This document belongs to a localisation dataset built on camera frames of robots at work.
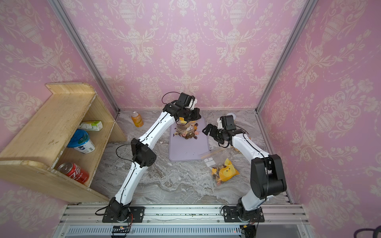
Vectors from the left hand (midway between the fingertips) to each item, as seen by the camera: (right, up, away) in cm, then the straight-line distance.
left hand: (201, 116), depth 91 cm
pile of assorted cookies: (-7, -10, +12) cm, 17 cm away
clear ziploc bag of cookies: (-11, -7, +11) cm, 17 cm away
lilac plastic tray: (-13, -22, +8) cm, 26 cm away
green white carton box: (-59, -5, -13) cm, 61 cm away
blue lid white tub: (-55, -13, -25) cm, 62 cm away
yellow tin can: (+25, +3, +22) cm, 34 cm away
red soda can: (-52, -22, -34) cm, 66 cm away
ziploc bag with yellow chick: (+12, -28, -3) cm, 31 cm away
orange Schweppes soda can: (-45, -1, +13) cm, 47 cm away
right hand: (+4, -10, -1) cm, 11 cm away
